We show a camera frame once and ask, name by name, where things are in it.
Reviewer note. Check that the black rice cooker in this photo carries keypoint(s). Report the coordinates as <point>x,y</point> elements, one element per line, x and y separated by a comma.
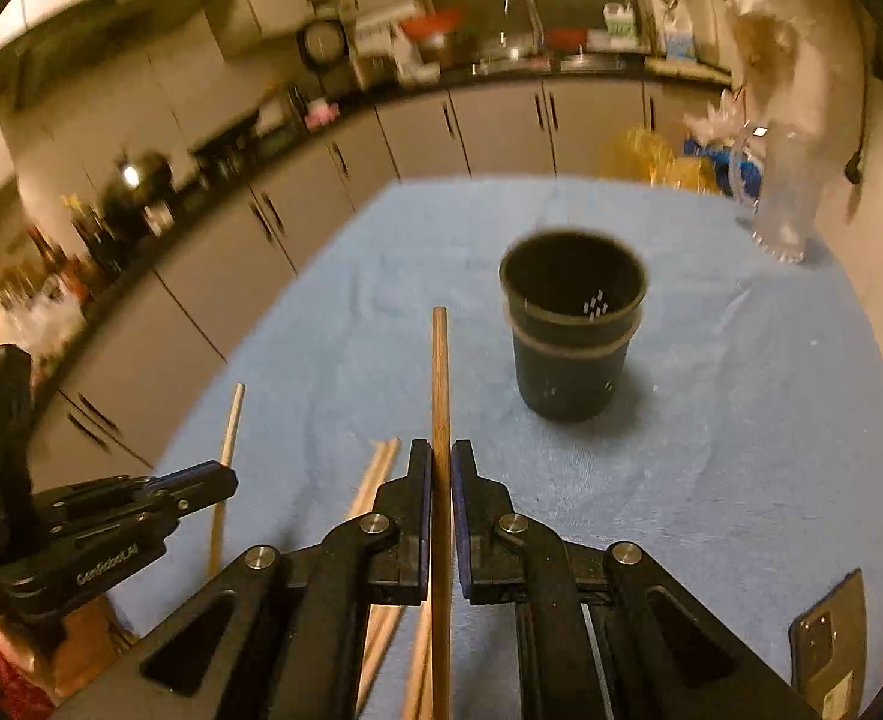
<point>323,44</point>

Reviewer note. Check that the glass pot lid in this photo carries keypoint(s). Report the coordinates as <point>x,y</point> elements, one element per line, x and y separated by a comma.
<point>507,47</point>

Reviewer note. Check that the blue towel table cloth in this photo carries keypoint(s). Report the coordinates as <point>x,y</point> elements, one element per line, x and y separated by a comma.
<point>743,446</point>

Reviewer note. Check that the clear glass mug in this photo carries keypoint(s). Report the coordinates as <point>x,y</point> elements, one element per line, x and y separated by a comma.
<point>792,174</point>

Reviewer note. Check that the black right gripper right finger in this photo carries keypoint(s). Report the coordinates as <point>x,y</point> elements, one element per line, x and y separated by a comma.
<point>602,633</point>

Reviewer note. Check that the wooden chopstick pair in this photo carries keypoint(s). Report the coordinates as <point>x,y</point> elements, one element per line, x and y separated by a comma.
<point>378,468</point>
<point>382,623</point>

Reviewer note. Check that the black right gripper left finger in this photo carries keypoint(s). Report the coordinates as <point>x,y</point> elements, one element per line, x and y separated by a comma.
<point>279,635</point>

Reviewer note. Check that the red basin in sink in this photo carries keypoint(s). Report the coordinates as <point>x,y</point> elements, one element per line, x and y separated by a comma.
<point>566,40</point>

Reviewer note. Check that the yellow plastic bag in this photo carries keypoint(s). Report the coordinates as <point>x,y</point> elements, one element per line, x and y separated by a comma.
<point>645,157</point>

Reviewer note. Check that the wooden cutting board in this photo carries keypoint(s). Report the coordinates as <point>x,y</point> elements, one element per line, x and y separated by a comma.
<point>687,71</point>

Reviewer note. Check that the red bowl on pot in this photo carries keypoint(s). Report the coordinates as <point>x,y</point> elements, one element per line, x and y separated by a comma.
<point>419,28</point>

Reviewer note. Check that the white detergent bottle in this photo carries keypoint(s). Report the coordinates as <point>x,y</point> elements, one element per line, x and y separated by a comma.
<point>620,23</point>

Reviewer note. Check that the blue label bottle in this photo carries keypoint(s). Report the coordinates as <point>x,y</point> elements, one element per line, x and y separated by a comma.
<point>677,35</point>

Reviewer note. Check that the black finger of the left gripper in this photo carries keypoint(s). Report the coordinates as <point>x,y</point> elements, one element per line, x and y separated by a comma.
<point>194,488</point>

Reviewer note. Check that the wooden chopstick under gripper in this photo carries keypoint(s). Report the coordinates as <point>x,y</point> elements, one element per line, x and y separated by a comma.
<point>419,663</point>

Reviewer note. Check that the black utensil holder cup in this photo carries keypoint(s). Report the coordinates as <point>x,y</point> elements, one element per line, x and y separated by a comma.
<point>574,300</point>

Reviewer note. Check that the light wooden chopstick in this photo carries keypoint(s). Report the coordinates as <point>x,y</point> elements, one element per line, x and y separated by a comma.
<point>226,457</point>

